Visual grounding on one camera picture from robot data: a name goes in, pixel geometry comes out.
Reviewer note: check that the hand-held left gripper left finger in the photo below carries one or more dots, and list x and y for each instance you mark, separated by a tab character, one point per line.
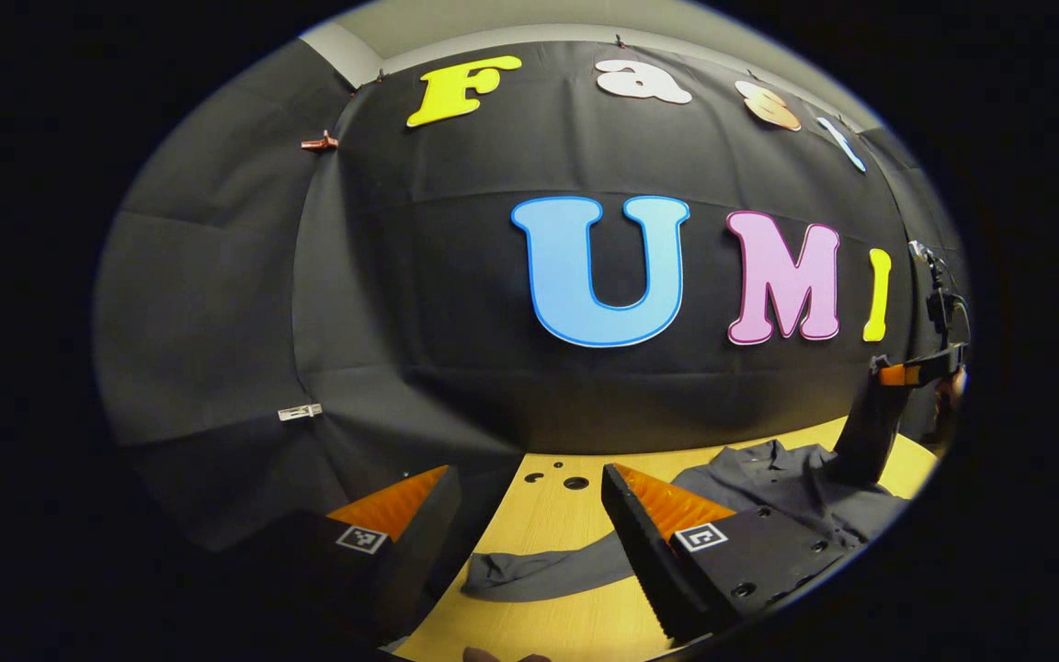
424	552

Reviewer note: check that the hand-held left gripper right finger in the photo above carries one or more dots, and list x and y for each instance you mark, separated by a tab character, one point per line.
644	561

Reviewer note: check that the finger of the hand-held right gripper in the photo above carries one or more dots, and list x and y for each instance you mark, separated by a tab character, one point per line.
865	432

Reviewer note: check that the grey button shirt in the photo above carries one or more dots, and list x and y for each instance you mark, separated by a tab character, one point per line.
768	487

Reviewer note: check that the silver binder clip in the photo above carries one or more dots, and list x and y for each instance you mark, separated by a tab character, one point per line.
300	412

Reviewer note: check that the black backdrop cloth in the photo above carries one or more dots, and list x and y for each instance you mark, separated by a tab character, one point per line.
401	303

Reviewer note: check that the copper spring clip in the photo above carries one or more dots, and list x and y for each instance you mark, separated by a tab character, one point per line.
320	142

